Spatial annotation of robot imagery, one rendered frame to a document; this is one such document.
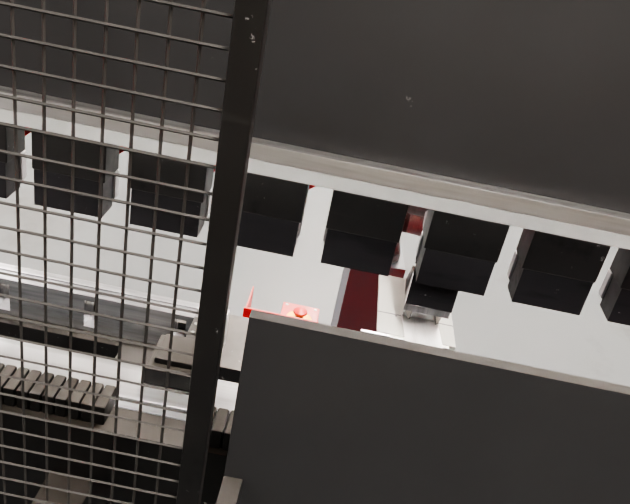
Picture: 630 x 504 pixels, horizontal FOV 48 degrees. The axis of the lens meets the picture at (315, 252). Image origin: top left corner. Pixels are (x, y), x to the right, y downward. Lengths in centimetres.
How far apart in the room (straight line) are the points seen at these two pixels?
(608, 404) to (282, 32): 71
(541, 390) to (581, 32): 52
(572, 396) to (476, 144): 41
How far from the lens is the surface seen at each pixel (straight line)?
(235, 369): 162
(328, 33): 112
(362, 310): 243
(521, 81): 115
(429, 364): 99
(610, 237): 149
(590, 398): 106
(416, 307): 156
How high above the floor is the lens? 189
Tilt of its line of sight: 29 degrees down
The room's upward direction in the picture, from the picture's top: 11 degrees clockwise
